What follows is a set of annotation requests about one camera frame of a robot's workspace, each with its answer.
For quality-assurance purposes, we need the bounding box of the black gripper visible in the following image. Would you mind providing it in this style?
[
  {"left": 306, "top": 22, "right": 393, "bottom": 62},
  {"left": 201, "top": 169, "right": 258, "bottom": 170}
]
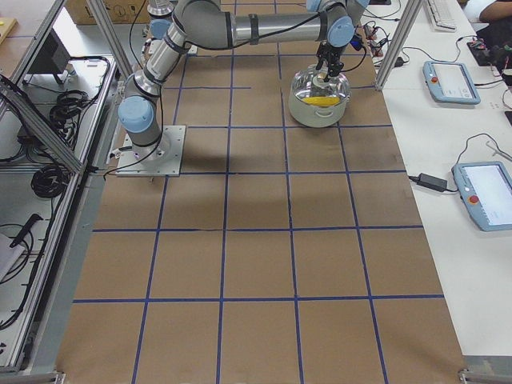
[{"left": 315, "top": 42, "right": 343, "bottom": 82}]

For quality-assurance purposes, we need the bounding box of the glass pot lid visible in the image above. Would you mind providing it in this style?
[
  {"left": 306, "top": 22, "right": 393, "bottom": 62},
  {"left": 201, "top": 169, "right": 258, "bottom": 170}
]
[{"left": 290, "top": 65, "right": 351, "bottom": 106}]

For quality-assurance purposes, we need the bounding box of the yellow corn cob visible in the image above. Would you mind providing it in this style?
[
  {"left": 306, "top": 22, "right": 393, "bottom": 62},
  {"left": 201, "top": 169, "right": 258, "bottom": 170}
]
[{"left": 302, "top": 96, "right": 341, "bottom": 107}]

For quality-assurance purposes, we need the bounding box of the pale green steel pot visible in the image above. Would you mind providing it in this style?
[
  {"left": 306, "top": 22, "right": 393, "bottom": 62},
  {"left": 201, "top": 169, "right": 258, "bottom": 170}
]
[{"left": 287, "top": 66, "right": 352, "bottom": 129}]

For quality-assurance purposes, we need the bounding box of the far teach pendant tablet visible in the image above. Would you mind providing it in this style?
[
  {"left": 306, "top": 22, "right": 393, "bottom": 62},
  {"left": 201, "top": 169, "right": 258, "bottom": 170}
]
[{"left": 422, "top": 61, "right": 481, "bottom": 105}]

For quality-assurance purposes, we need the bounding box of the teach pendant tablet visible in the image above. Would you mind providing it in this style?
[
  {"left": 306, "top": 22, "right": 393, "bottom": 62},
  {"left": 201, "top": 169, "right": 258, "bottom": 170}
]
[
  {"left": 422, "top": 61, "right": 481, "bottom": 105},
  {"left": 452, "top": 161, "right": 511, "bottom": 232}
]

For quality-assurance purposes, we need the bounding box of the white keyboard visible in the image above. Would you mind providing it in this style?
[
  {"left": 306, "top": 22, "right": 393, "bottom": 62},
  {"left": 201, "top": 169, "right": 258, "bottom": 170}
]
[{"left": 424, "top": 0, "right": 457, "bottom": 33}]

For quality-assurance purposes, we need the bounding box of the black power adapter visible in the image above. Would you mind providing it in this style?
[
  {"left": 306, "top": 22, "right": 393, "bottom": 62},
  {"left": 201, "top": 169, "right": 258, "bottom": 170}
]
[{"left": 417, "top": 173, "right": 447, "bottom": 192}]

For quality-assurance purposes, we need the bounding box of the near teach pendant tablet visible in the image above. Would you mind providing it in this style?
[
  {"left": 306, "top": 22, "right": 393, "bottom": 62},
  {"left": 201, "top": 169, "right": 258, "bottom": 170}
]
[{"left": 452, "top": 161, "right": 511, "bottom": 232}]

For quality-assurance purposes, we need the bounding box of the cardboard box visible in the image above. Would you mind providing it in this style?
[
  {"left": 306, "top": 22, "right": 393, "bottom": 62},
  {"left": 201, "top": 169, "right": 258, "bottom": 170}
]
[{"left": 66, "top": 0, "right": 151, "bottom": 26}]

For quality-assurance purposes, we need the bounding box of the aluminium frame post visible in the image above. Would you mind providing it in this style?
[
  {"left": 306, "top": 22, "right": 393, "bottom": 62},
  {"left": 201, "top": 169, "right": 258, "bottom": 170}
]
[{"left": 374, "top": 0, "right": 422, "bottom": 90}]

